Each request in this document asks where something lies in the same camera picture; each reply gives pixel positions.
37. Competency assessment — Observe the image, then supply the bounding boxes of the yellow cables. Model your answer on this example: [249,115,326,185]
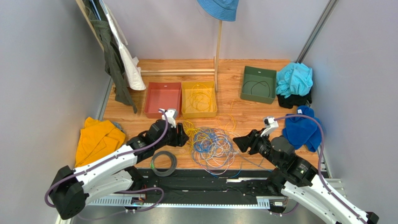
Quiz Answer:
[182,83,242,162]

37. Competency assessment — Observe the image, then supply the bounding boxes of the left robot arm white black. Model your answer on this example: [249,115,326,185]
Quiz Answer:
[44,119,189,220]

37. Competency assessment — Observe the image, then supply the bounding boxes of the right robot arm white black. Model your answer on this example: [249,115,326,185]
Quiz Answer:
[233,130,379,224]

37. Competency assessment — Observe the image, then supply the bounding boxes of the red plastic bin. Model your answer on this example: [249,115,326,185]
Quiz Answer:
[144,82,182,119]

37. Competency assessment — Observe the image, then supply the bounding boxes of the royal blue towel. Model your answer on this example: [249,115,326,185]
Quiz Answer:
[282,117,321,152]

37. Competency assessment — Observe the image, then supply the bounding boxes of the yellow plastic bin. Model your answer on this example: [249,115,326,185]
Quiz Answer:
[181,81,218,119]

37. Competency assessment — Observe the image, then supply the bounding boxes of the black cloth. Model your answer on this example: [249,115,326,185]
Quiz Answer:
[277,92,312,109]

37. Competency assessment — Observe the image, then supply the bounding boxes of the yellow orange cloth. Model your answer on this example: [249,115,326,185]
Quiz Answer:
[75,117,126,168]

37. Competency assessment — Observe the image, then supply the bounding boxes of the green plastic bin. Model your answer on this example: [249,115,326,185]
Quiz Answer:
[240,66,277,104]

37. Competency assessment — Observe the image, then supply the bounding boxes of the turquoise cloth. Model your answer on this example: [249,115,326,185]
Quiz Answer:
[276,63,313,98]

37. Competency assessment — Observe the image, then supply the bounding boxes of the wooden hat stand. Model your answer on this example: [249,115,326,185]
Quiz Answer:
[141,20,223,92]

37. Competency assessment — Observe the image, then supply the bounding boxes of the olive green garment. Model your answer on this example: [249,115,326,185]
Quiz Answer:
[83,0,137,113]

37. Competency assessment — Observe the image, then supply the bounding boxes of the blue bucket hat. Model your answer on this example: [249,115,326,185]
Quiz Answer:
[197,0,239,21]

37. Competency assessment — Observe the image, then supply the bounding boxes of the wooden clothes rack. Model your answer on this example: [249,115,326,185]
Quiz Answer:
[75,0,104,51]

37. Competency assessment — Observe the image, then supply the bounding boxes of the corner aluminium profile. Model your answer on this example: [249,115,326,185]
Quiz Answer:
[295,0,339,63]

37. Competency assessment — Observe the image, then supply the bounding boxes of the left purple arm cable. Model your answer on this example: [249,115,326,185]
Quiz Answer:
[44,109,170,213]

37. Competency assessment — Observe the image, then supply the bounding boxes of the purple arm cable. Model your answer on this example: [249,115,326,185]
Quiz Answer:
[44,109,170,213]
[269,114,370,224]

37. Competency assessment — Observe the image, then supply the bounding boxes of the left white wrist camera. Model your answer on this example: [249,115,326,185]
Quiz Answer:
[159,108,178,128]

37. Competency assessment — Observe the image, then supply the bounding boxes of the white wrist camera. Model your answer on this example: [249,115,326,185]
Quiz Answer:
[159,108,178,128]
[260,116,279,137]

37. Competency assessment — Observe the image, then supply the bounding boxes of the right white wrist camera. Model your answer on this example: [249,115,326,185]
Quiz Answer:
[260,116,279,137]

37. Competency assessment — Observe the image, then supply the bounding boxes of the coiled grey cable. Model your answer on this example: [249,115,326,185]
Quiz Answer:
[150,151,178,177]

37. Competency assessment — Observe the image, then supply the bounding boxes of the white cables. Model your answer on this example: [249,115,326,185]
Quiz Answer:
[192,126,274,175]

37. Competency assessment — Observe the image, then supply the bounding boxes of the blue cables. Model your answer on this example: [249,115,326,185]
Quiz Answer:
[192,126,243,178]

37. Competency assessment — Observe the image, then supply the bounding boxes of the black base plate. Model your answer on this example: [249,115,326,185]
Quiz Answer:
[124,168,299,206]

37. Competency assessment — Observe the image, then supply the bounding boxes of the black cable in green bin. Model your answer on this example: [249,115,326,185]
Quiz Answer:
[242,80,271,99]

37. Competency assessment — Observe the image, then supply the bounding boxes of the aluminium rail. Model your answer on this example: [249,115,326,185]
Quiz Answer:
[79,177,346,210]

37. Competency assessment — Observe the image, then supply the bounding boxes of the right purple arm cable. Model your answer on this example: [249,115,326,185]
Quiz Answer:
[269,114,370,224]

